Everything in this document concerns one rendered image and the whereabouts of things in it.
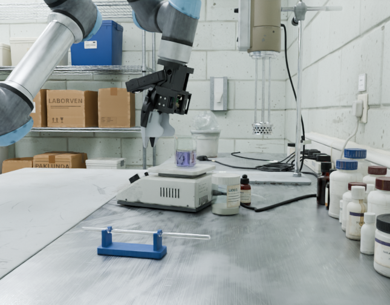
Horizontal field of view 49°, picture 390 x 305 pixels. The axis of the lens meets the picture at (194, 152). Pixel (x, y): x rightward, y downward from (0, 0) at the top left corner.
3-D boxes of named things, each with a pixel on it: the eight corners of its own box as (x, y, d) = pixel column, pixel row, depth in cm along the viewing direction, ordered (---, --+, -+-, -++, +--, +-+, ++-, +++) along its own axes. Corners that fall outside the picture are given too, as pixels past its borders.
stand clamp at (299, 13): (258, 20, 131) (258, 2, 130) (256, 27, 142) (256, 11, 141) (343, 19, 128) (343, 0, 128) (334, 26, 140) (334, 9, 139)
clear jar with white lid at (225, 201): (205, 213, 90) (205, 175, 89) (222, 208, 95) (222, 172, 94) (228, 217, 86) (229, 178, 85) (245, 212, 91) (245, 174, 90)
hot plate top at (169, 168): (145, 172, 94) (145, 168, 94) (170, 166, 105) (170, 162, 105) (196, 175, 89) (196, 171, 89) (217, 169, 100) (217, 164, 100)
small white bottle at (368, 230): (372, 256, 63) (373, 216, 63) (357, 252, 65) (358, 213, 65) (379, 253, 65) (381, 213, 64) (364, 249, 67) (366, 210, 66)
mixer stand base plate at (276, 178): (208, 183, 128) (208, 179, 128) (212, 173, 148) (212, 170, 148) (312, 184, 125) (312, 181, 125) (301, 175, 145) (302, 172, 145)
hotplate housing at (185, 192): (114, 205, 97) (114, 170, 96) (144, 195, 109) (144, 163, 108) (206, 215, 88) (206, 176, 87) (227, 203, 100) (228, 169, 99)
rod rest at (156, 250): (95, 254, 64) (95, 230, 64) (105, 247, 67) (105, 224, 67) (161, 259, 62) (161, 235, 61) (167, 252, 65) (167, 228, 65)
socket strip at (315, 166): (317, 174, 146) (317, 161, 146) (299, 161, 186) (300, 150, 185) (334, 174, 146) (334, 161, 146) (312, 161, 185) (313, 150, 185)
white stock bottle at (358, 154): (374, 206, 98) (377, 148, 96) (364, 211, 92) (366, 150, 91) (343, 201, 102) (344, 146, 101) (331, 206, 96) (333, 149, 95)
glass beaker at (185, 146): (186, 166, 100) (186, 131, 99) (202, 169, 96) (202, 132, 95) (166, 169, 95) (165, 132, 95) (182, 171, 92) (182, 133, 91)
